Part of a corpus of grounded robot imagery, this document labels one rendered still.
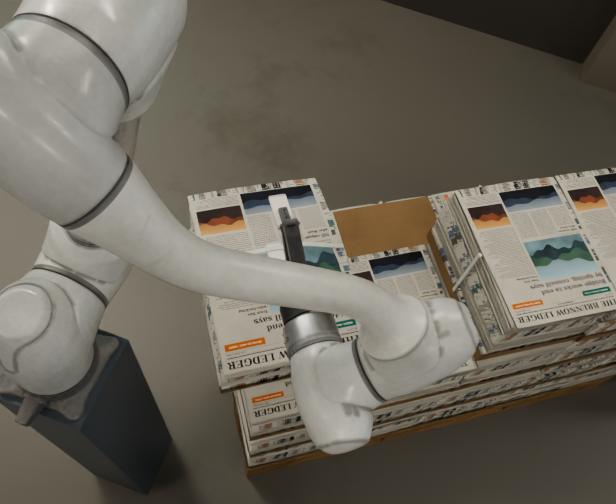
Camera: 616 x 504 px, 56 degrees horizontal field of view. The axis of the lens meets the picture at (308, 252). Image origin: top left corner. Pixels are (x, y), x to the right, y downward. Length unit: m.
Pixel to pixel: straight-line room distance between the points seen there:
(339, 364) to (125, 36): 0.51
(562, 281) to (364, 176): 1.53
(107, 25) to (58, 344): 0.61
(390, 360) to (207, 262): 0.29
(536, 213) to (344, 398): 0.85
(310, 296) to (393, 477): 1.63
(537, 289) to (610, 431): 1.33
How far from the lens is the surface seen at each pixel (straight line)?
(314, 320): 0.91
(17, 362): 1.09
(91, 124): 0.59
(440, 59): 3.50
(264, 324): 1.09
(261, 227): 1.19
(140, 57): 0.63
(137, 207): 0.61
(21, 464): 2.35
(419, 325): 0.79
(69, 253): 1.10
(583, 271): 1.51
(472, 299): 1.50
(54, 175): 0.57
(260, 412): 1.41
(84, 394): 1.26
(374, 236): 1.91
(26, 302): 1.07
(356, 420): 0.85
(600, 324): 1.61
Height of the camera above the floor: 2.20
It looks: 60 degrees down
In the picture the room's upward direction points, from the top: 12 degrees clockwise
